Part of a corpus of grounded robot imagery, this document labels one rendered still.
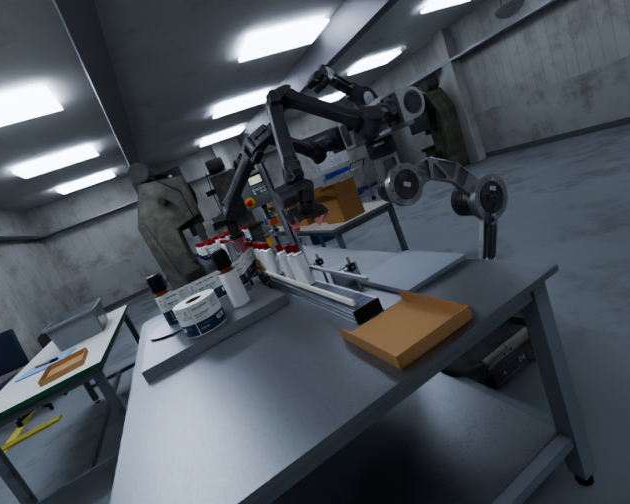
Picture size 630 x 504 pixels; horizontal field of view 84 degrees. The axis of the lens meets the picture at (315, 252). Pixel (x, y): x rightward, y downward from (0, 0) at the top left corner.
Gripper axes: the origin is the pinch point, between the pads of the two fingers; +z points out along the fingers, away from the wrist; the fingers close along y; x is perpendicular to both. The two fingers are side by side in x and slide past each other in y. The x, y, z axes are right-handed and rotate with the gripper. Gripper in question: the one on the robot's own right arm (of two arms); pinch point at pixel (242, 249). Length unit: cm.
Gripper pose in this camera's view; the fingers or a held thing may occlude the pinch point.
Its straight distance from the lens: 192.8
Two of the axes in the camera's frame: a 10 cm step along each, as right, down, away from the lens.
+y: 4.2, 0.4, -9.1
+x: 8.3, -4.1, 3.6
